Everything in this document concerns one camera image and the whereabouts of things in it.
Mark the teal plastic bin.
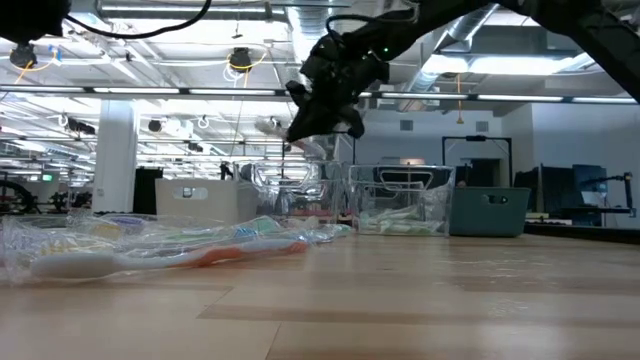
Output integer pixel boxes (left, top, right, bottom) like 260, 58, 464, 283
448, 186, 532, 238

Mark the clear plastic bin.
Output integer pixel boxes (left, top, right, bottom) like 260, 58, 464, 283
348, 164, 457, 237
248, 160, 352, 227

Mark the black metal stand frame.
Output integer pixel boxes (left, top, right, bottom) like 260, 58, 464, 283
441, 134, 515, 189

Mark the silver round air duct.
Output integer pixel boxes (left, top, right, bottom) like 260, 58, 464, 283
285, 0, 342, 164
399, 2, 501, 114

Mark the white square pillar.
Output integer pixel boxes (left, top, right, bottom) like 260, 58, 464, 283
92, 99, 140, 215

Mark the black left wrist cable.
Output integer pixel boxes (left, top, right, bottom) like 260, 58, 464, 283
64, 0, 214, 40

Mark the long LED light bar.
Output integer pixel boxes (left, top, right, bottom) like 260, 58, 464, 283
0, 84, 640, 106

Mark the orange toothbrush in clear wrap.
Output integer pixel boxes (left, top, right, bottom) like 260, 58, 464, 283
29, 238, 311, 281

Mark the black hanging cable reel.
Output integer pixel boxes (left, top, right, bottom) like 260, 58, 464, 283
228, 47, 254, 74
8, 43, 39, 70

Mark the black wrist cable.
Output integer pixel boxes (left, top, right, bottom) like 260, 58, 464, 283
325, 0, 421, 39
64, 0, 214, 40

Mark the black tall cabinet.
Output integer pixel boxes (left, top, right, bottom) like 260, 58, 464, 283
132, 167, 157, 216

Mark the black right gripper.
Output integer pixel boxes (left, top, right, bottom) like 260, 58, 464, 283
285, 54, 390, 144

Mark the white plastic bin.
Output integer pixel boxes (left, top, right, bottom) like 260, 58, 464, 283
154, 178, 260, 225

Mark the background computer monitor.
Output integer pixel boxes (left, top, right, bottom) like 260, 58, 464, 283
572, 164, 609, 207

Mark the black jointed stand arm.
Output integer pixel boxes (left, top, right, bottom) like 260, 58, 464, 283
582, 171, 636, 219

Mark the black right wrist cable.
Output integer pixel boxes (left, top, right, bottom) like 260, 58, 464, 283
325, 0, 421, 39

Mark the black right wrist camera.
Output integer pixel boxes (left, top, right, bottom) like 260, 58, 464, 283
302, 34, 347, 71

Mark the green toothbrush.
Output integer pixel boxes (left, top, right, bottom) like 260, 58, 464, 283
360, 222, 447, 236
172, 214, 284, 246
307, 223, 354, 245
358, 207, 444, 227

